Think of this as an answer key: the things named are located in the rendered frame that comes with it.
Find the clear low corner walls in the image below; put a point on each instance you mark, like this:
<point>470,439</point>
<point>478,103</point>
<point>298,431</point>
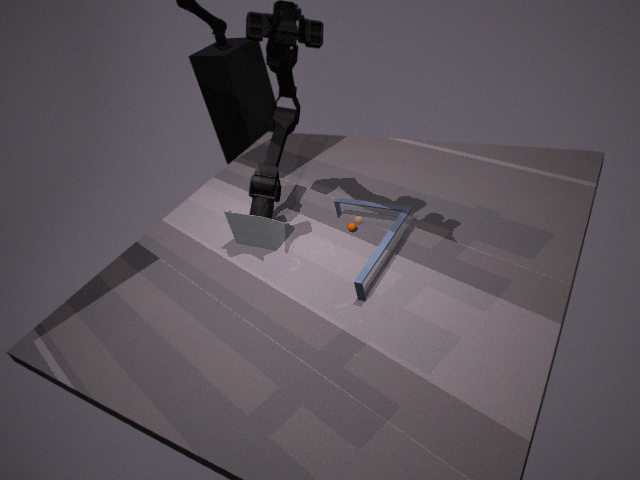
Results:
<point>378,216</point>

